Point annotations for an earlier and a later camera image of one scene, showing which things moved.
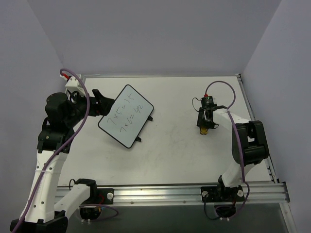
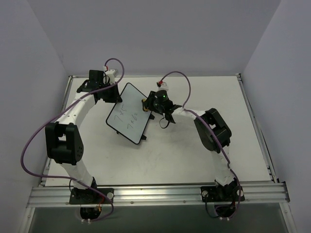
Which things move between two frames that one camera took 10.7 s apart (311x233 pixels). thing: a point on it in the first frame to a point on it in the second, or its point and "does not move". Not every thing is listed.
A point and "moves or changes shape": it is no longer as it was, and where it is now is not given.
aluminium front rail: (269, 194) does not move
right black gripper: (204, 120) to (147, 105)
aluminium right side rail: (253, 117) does not move
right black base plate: (218, 194) does not move
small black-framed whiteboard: (130, 111) moves or changes shape
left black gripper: (97, 103) to (108, 94)
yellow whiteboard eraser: (203, 130) moves or changes shape
